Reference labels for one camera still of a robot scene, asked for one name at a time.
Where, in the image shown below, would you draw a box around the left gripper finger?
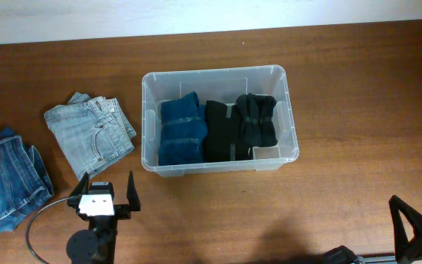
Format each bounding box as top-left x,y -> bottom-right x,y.
70,172 -> 89,198
127,171 -> 141,211

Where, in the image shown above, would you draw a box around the black garment taped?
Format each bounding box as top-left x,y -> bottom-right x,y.
204,100 -> 252,162

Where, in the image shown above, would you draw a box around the dark navy garment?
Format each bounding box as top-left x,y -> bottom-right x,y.
236,93 -> 278,147

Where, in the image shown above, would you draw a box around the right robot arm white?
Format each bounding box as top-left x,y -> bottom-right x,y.
322,195 -> 422,264

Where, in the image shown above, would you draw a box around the light blue folded jeans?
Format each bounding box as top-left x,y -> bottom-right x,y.
44,92 -> 136,180

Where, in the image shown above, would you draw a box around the dark blue folded jeans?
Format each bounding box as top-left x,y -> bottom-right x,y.
0,127 -> 54,233

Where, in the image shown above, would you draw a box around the dark blue folded garment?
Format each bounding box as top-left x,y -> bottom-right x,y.
158,92 -> 208,166

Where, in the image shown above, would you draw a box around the clear plastic storage bin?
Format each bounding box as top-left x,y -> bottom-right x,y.
141,65 -> 300,177

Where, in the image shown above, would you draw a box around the left gripper white camera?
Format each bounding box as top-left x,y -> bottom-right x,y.
78,194 -> 114,217

